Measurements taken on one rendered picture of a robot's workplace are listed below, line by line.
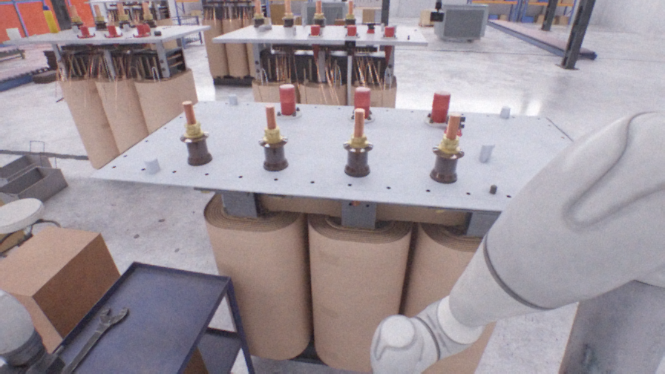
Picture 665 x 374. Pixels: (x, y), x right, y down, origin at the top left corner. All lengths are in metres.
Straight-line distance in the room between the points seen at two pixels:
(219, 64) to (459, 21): 8.95
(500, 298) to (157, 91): 3.14
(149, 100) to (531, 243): 3.22
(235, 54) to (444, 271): 6.21
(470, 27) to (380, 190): 12.62
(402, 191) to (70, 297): 1.43
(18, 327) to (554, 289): 1.11
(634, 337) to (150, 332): 1.26
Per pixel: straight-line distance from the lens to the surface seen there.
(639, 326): 0.53
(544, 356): 2.50
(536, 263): 0.33
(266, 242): 1.30
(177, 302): 1.40
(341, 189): 0.96
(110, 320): 1.44
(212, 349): 1.69
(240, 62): 7.00
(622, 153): 0.29
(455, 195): 0.99
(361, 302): 1.45
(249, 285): 1.51
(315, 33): 2.55
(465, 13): 13.39
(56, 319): 1.77
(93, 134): 3.97
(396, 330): 0.72
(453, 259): 1.28
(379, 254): 1.25
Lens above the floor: 1.90
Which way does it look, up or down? 30 degrees down
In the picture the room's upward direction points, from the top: straight up
